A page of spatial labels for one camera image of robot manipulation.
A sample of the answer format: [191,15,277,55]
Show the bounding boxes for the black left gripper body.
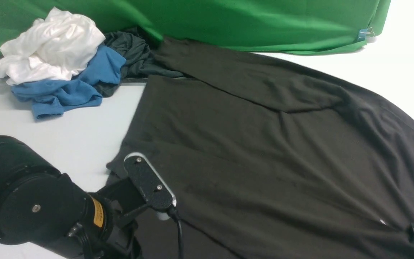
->
[90,178,147,259]

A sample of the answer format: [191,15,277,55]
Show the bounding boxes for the dark gray long-sleeve top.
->
[107,37,414,259]

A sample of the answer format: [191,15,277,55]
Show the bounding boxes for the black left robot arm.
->
[0,135,143,259]

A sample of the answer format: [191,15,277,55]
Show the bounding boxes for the blue crumpled garment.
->
[11,45,126,120]

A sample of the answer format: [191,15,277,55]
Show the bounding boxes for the dark teal crumpled garment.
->
[93,27,184,98]

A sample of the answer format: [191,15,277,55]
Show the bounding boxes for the white crumpled garment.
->
[0,7,105,85]

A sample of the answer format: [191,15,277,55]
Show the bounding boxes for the blue binder clip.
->
[357,27,375,42]

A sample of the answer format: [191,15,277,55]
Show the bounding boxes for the green backdrop cloth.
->
[0,0,391,55]

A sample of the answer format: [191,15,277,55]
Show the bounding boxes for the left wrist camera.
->
[123,152,177,221]

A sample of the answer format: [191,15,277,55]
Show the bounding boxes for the metal table cable hatch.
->
[120,75,191,84]

